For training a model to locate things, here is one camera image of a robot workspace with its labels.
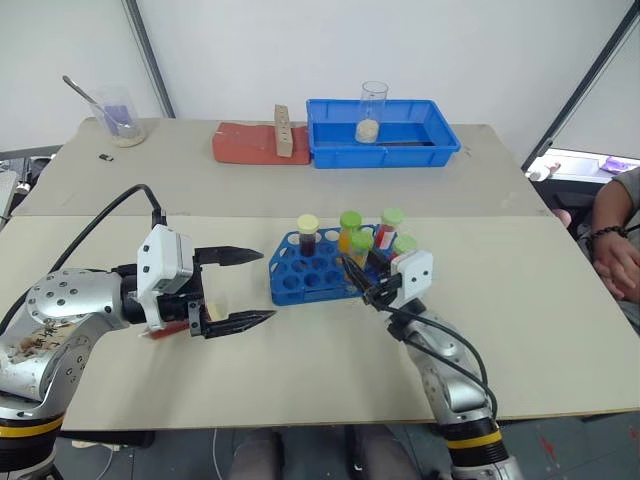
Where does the blue plastic bin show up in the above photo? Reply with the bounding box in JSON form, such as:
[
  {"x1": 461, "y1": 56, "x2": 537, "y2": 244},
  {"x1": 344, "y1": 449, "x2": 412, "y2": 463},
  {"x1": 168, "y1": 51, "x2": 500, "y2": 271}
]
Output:
[{"x1": 305, "y1": 98, "x2": 463, "y2": 170}]

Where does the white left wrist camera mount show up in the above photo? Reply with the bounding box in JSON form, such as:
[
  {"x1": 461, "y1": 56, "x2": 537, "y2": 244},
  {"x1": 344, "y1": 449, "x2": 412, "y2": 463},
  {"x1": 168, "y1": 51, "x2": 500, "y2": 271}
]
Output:
[{"x1": 135, "y1": 223, "x2": 195, "y2": 326}]

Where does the purple object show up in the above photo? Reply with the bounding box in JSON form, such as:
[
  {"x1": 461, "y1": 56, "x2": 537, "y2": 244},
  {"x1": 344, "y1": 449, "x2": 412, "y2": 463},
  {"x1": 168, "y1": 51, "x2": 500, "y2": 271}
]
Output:
[{"x1": 603, "y1": 156, "x2": 637, "y2": 175}]

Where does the red liquid tube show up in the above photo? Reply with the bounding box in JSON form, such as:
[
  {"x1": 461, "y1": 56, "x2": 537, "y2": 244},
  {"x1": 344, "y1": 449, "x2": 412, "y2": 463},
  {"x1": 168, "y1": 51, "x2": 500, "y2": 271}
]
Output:
[
  {"x1": 138, "y1": 298, "x2": 230, "y2": 342},
  {"x1": 375, "y1": 208, "x2": 406, "y2": 251}
]

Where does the dark red tube, yellow cap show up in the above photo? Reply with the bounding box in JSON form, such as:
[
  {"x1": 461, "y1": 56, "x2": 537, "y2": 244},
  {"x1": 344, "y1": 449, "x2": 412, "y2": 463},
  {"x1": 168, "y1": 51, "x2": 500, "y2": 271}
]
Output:
[{"x1": 296, "y1": 214, "x2": 320, "y2": 258}]

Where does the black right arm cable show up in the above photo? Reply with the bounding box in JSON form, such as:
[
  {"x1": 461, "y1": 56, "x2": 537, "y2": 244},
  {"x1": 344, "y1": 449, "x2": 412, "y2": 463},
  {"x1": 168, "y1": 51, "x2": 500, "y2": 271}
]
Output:
[{"x1": 383, "y1": 302, "x2": 500, "y2": 427}]

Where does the orange liquid tube, green cap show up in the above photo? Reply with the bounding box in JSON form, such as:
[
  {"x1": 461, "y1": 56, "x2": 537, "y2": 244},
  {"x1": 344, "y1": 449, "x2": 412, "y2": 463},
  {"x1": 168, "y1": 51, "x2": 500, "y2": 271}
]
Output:
[{"x1": 337, "y1": 210, "x2": 363, "y2": 254}]

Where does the blue test tube rack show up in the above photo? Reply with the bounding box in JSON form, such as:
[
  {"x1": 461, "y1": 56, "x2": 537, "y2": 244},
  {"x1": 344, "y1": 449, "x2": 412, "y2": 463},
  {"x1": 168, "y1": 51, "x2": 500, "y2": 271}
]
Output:
[{"x1": 269, "y1": 227, "x2": 401, "y2": 307}]

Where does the red liquid tube, green cap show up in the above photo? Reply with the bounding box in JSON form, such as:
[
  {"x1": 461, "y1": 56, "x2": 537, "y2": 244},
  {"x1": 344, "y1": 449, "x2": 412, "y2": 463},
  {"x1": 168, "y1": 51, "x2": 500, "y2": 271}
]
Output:
[{"x1": 375, "y1": 208, "x2": 406, "y2": 251}]

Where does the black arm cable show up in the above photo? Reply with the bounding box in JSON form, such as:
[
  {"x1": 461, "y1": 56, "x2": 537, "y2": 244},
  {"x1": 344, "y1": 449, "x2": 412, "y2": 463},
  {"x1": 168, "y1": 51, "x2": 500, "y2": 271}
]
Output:
[
  {"x1": 0, "y1": 183, "x2": 168, "y2": 331},
  {"x1": 383, "y1": 302, "x2": 500, "y2": 427}
]

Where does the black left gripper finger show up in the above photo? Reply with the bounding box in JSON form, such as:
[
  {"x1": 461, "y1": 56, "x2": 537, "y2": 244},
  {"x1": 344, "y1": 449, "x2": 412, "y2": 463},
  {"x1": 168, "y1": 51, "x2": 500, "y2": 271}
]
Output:
[
  {"x1": 201, "y1": 309, "x2": 278, "y2": 341},
  {"x1": 193, "y1": 245, "x2": 265, "y2": 269}
]

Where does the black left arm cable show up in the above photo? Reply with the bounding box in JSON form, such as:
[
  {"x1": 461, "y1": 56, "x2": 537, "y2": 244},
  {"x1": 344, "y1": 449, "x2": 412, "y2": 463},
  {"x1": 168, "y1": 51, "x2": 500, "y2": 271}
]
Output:
[{"x1": 0, "y1": 183, "x2": 168, "y2": 331}]

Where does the white thin cable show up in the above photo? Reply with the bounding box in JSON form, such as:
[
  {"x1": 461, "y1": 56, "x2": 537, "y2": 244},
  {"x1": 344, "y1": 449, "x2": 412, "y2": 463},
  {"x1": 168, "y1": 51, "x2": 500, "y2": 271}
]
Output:
[{"x1": 208, "y1": 427, "x2": 222, "y2": 480}]

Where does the wooden block with holes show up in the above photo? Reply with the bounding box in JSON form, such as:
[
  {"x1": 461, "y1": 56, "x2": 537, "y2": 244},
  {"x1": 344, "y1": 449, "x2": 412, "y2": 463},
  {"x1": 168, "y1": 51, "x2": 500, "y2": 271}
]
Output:
[{"x1": 273, "y1": 104, "x2": 295, "y2": 159}]

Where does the bystander bare hand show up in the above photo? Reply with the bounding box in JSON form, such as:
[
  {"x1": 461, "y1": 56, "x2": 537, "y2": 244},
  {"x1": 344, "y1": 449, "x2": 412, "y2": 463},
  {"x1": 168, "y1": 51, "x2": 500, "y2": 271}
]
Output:
[{"x1": 593, "y1": 233, "x2": 640, "y2": 302}]

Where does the black bead bracelet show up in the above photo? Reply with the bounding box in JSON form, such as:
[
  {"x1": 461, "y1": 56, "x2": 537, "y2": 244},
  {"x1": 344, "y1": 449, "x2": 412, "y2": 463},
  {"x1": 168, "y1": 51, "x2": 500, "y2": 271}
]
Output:
[{"x1": 584, "y1": 225, "x2": 632, "y2": 252}]

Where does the yellow liquid tube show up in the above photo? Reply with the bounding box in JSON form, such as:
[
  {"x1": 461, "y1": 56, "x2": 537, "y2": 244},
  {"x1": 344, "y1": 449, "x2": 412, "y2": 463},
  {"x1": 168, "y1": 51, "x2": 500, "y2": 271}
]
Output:
[{"x1": 349, "y1": 231, "x2": 375, "y2": 270}]

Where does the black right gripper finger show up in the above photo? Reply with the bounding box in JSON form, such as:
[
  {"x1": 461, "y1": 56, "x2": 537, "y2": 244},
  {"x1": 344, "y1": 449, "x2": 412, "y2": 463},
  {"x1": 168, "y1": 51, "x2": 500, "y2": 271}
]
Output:
[
  {"x1": 341, "y1": 254, "x2": 377, "y2": 301},
  {"x1": 366, "y1": 248, "x2": 399, "y2": 277}
]

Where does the black table crossbar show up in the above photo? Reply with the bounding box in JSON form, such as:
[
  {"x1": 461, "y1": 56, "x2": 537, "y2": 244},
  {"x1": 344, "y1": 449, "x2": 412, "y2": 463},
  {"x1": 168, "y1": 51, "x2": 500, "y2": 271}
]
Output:
[{"x1": 55, "y1": 429, "x2": 157, "y2": 450}]

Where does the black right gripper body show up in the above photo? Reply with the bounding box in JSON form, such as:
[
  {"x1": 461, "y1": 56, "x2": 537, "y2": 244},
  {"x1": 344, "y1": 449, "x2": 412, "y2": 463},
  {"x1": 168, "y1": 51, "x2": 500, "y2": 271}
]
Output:
[{"x1": 361, "y1": 272, "x2": 404, "y2": 312}]

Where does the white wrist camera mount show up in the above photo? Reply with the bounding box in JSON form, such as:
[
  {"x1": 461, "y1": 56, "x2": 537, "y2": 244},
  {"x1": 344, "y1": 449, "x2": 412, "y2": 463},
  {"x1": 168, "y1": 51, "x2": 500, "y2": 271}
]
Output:
[
  {"x1": 135, "y1": 223, "x2": 195, "y2": 326},
  {"x1": 388, "y1": 249, "x2": 434, "y2": 315}
]

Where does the red flat block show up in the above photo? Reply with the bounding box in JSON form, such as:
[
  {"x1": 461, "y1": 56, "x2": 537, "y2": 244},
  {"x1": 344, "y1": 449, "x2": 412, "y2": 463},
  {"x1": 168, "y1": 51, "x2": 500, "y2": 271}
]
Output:
[{"x1": 210, "y1": 121, "x2": 313, "y2": 167}]

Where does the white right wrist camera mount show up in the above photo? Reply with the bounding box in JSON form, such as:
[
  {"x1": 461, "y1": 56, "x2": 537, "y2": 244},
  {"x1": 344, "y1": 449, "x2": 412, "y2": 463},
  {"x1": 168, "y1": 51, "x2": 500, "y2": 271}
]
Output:
[{"x1": 388, "y1": 249, "x2": 434, "y2": 315}]

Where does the tall clear plastic beaker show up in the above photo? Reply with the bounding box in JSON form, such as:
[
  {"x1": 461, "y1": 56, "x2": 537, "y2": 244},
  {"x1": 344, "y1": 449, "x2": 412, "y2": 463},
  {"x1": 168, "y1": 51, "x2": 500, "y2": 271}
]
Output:
[{"x1": 355, "y1": 80, "x2": 391, "y2": 145}]

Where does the clear beaker with powder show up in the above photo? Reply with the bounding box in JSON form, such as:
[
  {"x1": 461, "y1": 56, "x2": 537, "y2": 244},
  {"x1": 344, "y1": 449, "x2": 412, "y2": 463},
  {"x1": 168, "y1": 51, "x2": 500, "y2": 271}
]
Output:
[{"x1": 89, "y1": 85, "x2": 148, "y2": 149}]

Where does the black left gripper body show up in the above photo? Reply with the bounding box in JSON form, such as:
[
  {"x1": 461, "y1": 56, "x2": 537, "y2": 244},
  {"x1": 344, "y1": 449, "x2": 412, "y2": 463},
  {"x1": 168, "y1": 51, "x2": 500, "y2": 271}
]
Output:
[{"x1": 153, "y1": 248, "x2": 207, "y2": 339}]

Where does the green cap test tube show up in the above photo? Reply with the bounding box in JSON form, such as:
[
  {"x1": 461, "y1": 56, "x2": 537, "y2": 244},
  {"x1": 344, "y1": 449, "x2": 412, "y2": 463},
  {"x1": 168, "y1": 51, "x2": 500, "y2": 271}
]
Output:
[{"x1": 391, "y1": 234, "x2": 419, "y2": 261}]

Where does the grey metal pole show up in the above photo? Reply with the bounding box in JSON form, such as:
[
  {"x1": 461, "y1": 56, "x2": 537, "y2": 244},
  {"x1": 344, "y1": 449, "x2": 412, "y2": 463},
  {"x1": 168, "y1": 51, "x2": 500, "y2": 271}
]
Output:
[
  {"x1": 519, "y1": 0, "x2": 640, "y2": 174},
  {"x1": 121, "y1": 0, "x2": 177, "y2": 120}
]

